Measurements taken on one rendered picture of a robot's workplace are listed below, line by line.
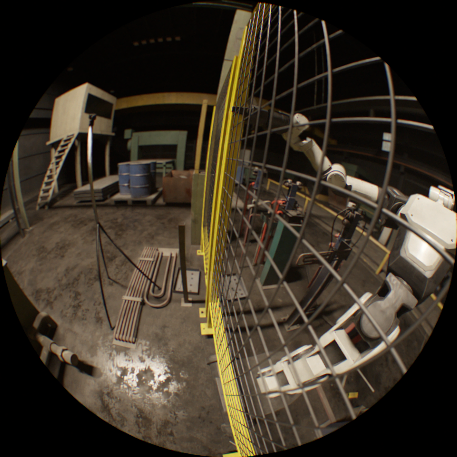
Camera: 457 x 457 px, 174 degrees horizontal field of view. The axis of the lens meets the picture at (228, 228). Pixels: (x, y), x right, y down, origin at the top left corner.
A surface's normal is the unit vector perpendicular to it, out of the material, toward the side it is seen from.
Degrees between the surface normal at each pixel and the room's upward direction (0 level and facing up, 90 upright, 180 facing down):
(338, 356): 92
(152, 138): 90
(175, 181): 90
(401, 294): 52
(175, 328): 0
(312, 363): 2
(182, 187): 90
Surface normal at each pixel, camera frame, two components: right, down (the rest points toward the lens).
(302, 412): 0.13, -0.88
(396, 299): -0.68, -0.55
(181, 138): 0.18, 0.47
